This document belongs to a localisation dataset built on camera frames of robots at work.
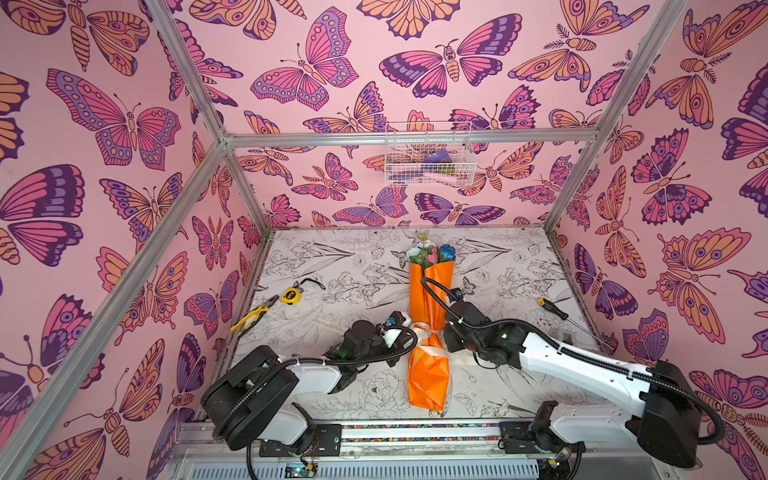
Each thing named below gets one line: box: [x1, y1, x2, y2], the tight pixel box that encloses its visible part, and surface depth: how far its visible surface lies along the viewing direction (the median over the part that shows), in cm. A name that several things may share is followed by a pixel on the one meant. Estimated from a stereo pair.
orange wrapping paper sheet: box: [408, 260, 456, 412], surface depth 82 cm
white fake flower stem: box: [406, 232, 436, 268], surface depth 108 cm
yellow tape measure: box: [280, 278, 326, 305], surface depth 101 cm
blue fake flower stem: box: [438, 243, 456, 263], surface depth 104 cm
